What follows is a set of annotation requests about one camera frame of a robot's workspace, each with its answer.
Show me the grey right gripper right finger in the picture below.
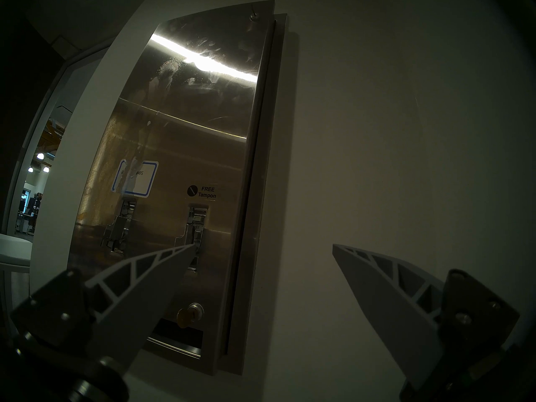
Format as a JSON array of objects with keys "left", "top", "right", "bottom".
[{"left": 332, "top": 243, "right": 521, "bottom": 392}]

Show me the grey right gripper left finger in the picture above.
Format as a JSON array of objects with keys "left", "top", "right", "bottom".
[{"left": 12, "top": 243, "right": 197, "bottom": 376}]

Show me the blue bordered white label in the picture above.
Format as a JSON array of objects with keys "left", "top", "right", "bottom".
[{"left": 111, "top": 159, "right": 160, "bottom": 198}]

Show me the white table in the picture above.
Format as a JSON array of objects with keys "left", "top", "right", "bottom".
[{"left": 0, "top": 233, "right": 33, "bottom": 274}]

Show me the stainless steel wall dispenser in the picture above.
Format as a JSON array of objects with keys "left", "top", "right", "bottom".
[{"left": 67, "top": 0, "right": 289, "bottom": 376}]

